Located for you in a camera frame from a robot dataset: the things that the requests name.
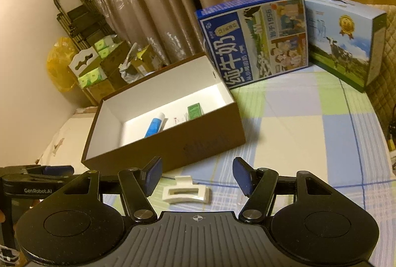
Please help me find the white hair claw clip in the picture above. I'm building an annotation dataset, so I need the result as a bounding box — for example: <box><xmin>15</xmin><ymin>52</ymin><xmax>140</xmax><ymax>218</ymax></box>
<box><xmin>162</xmin><ymin>175</ymin><xmax>211</xmax><ymax>204</ymax></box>

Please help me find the blue white tube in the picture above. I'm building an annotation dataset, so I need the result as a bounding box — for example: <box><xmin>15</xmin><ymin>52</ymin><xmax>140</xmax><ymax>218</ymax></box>
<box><xmin>144</xmin><ymin>113</ymin><xmax>165</xmax><ymax>137</ymax></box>

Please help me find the checked bed sheet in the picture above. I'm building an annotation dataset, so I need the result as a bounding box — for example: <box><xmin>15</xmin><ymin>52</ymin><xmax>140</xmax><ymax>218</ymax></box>
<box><xmin>101</xmin><ymin>64</ymin><xmax>396</xmax><ymax>230</ymax></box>

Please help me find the brown cardboard box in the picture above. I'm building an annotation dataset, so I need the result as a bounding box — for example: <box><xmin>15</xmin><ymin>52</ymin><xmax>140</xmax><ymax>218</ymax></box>
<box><xmin>81</xmin><ymin>54</ymin><xmax>246</xmax><ymax>175</ymax></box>

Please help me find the small green box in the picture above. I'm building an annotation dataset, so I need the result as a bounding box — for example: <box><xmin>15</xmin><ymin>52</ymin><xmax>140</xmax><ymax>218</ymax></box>
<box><xmin>187</xmin><ymin>103</ymin><xmax>203</xmax><ymax>121</ymax></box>

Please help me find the green tissue carton stack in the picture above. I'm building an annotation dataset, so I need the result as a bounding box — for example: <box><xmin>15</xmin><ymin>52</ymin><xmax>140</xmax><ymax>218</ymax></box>
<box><xmin>68</xmin><ymin>34</ymin><xmax>165</xmax><ymax>106</ymax></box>

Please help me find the yellow plastic bag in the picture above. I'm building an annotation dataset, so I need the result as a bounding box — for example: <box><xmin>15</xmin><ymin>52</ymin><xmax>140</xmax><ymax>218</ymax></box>
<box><xmin>46</xmin><ymin>37</ymin><xmax>77</xmax><ymax>93</ymax></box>

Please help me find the blue milk carton box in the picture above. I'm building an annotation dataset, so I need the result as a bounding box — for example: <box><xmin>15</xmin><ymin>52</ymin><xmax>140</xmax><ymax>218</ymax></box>
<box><xmin>195</xmin><ymin>0</ymin><xmax>309</xmax><ymax>89</ymax></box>

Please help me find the quilted beige headboard cushion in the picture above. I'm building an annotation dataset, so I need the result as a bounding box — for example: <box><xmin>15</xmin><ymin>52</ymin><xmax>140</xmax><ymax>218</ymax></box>
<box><xmin>367</xmin><ymin>5</ymin><xmax>396</xmax><ymax>139</ymax></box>

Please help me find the cow picture milk box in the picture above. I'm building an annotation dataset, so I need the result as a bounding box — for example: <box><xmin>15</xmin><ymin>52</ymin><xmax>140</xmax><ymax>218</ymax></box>
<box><xmin>304</xmin><ymin>0</ymin><xmax>387</xmax><ymax>93</ymax></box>

